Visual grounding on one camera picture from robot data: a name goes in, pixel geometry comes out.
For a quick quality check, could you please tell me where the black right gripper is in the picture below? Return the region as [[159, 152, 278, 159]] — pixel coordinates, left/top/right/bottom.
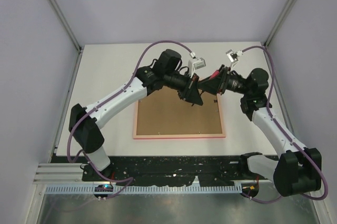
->
[[199, 65, 251, 96]]

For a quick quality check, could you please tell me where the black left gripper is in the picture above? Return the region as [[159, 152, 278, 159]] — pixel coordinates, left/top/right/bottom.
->
[[164, 71, 204, 106]]

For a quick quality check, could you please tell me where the red handled screwdriver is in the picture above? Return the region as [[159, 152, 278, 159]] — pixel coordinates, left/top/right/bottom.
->
[[198, 70, 221, 95]]

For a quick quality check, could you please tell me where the pink picture frame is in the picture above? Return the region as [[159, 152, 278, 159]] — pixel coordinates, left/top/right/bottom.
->
[[133, 87, 226, 140]]

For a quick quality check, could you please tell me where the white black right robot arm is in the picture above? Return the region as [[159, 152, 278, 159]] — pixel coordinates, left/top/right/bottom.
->
[[198, 66, 328, 197]]

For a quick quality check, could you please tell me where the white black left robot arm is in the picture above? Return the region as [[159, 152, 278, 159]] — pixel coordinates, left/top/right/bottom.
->
[[69, 49, 206, 181]]

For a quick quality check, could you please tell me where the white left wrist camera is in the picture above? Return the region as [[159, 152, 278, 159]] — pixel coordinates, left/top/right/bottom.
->
[[187, 56, 206, 78]]

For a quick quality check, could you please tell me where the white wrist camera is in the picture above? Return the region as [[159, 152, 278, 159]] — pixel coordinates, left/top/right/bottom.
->
[[187, 56, 206, 78], [226, 50, 243, 70]]

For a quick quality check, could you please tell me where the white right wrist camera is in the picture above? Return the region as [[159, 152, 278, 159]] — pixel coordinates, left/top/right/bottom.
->
[[226, 50, 243, 70]]

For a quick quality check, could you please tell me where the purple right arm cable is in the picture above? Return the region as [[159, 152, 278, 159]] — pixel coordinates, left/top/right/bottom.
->
[[236, 45, 329, 204]]

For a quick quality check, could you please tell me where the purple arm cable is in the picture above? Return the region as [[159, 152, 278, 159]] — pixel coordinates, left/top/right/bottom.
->
[[66, 39, 197, 201], [236, 45, 329, 204]]

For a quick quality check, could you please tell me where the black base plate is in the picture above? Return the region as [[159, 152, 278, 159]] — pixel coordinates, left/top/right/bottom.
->
[[82, 156, 270, 187]]

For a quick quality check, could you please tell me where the white slotted cable duct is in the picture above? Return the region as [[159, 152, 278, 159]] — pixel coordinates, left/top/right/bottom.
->
[[45, 183, 242, 195]]

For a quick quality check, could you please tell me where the left aluminium corner post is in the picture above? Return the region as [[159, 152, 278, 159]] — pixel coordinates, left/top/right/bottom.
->
[[48, 0, 82, 53]]

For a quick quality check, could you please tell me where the aluminium corner post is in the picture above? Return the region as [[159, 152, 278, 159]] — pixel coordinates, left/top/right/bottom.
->
[[48, 0, 82, 53], [263, 0, 297, 47]]

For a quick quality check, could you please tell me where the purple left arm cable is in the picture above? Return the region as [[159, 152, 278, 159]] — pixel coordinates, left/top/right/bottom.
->
[[66, 39, 197, 201]]

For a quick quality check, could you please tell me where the right aluminium corner post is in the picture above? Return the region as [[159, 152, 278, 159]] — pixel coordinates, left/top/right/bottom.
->
[[263, 0, 297, 47]]

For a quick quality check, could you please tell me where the aluminium front rail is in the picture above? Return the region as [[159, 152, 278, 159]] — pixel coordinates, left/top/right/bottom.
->
[[33, 162, 322, 184]]

